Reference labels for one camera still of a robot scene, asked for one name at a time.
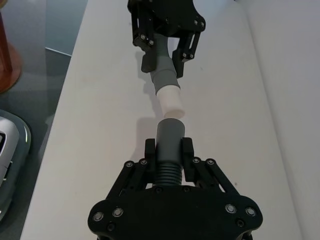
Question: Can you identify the grey ribbed tube connector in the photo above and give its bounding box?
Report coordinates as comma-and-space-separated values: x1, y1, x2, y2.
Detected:
154, 118, 186, 187

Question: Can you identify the amber brown round stand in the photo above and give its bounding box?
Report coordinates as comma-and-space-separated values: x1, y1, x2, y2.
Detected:
0, 0, 23, 95

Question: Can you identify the white table cloth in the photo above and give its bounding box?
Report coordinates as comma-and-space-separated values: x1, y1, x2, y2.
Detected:
18, 0, 320, 240

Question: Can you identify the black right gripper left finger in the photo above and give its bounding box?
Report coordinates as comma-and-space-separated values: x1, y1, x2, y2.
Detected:
106, 138, 158, 200

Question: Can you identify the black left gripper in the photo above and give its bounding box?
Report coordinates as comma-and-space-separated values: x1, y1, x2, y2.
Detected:
126, 0, 207, 79

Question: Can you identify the silver grey rounded device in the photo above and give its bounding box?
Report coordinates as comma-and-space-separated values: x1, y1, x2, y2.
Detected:
0, 108, 33, 222

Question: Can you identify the grey ribbed hose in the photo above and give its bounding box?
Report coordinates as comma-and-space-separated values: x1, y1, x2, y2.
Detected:
150, 32, 186, 119

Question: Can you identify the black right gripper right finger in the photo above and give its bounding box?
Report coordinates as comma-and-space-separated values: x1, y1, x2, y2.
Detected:
181, 136, 241, 198

